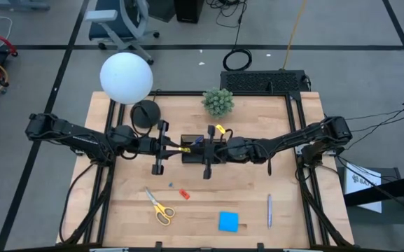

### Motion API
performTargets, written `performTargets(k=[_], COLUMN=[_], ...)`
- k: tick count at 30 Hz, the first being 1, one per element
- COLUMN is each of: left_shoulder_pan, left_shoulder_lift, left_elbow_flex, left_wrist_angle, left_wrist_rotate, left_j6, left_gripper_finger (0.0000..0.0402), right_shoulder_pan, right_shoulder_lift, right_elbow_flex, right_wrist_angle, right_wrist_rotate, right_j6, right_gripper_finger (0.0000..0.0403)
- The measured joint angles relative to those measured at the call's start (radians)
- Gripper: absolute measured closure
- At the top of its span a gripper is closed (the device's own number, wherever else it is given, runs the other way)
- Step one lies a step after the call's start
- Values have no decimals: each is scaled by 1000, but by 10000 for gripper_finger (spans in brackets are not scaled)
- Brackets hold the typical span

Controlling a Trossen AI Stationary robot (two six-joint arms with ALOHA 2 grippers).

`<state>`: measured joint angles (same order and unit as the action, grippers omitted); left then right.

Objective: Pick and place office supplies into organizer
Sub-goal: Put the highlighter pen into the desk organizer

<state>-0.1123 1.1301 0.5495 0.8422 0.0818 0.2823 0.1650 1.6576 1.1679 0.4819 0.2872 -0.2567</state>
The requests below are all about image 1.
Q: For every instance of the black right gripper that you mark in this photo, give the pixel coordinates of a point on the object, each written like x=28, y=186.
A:
x=210, y=154

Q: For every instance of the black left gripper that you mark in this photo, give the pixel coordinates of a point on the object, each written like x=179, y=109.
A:
x=160, y=147

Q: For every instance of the blue pen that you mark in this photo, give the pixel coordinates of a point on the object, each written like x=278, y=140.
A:
x=199, y=139

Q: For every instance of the orange eraser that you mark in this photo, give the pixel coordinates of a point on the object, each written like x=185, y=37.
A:
x=184, y=194

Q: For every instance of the blue sticky note pad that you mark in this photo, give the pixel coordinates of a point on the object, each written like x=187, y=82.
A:
x=228, y=221

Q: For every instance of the silver pen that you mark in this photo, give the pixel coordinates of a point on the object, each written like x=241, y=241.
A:
x=269, y=211

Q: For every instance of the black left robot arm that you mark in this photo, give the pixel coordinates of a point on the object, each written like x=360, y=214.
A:
x=82, y=138

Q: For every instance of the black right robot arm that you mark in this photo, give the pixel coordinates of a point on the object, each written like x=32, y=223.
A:
x=292, y=138

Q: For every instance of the black mesh desk organizer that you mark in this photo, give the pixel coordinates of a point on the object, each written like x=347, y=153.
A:
x=193, y=159

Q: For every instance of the grey blue office chair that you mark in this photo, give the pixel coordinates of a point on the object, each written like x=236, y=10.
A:
x=107, y=28

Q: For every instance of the green artificial potted plant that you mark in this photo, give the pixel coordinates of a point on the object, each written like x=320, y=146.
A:
x=218, y=103

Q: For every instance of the white globe table lamp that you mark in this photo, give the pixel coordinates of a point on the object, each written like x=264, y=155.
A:
x=126, y=78

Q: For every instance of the silver aluminium bar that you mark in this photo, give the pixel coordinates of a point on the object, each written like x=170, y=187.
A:
x=109, y=250
x=303, y=250

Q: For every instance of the black tower box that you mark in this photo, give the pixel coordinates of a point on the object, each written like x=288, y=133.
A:
x=188, y=10

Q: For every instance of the white paper sign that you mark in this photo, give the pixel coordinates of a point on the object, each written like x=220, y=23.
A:
x=354, y=171

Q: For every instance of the black neighbouring rig bars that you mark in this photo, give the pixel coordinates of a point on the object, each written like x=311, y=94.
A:
x=397, y=187

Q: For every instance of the grey side stand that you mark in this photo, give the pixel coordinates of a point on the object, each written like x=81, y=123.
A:
x=394, y=217

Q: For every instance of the grey floor base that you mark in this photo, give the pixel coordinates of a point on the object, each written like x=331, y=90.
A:
x=19, y=5

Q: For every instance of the black aluminium table frame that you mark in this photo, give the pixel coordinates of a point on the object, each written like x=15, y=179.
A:
x=294, y=95

